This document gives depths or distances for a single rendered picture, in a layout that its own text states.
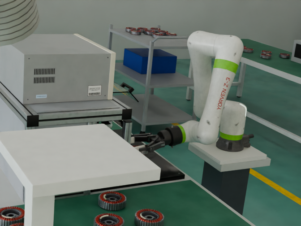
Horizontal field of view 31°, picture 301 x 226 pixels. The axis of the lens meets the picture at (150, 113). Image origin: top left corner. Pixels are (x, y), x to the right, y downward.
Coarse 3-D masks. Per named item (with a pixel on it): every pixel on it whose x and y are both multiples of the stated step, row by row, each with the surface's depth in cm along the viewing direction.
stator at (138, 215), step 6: (138, 210) 209; (144, 210) 209; (150, 210) 209; (156, 210) 210; (138, 216) 204; (144, 216) 208; (150, 216) 207; (156, 216) 207; (162, 216) 205; (138, 222) 202; (144, 222) 202; (150, 222) 201; (156, 222) 202; (162, 222) 204
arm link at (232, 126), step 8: (224, 104) 282; (232, 104) 281; (240, 104) 282; (224, 112) 281; (232, 112) 279; (240, 112) 279; (224, 120) 283; (232, 120) 280; (240, 120) 281; (224, 128) 283; (232, 128) 281; (240, 128) 282; (224, 136) 285; (232, 136) 283; (240, 136) 284
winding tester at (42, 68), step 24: (0, 48) 238; (24, 48) 217; (48, 48) 222; (72, 48) 227; (96, 48) 232; (0, 72) 240; (24, 72) 210; (48, 72) 214; (72, 72) 219; (96, 72) 225; (24, 96) 213; (48, 96) 218; (72, 96) 223; (96, 96) 228
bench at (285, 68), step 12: (252, 48) 614; (264, 48) 622; (276, 48) 630; (252, 60) 546; (264, 60) 553; (276, 60) 559; (288, 60) 566; (192, 72) 647; (240, 72) 688; (276, 72) 513; (288, 72) 506; (300, 72) 511; (240, 84) 690; (240, 96) 696; (264, 120) 541; (288, 132) 511
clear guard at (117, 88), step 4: (116, 84) 277; (116, 88) 270; (120, 88) 270; (124, 88) 271; (116, 92) 263; (120, 92) 265; (124, 92) 281; (128, 92) 270; (132, 96) 271; (136, 100) 271
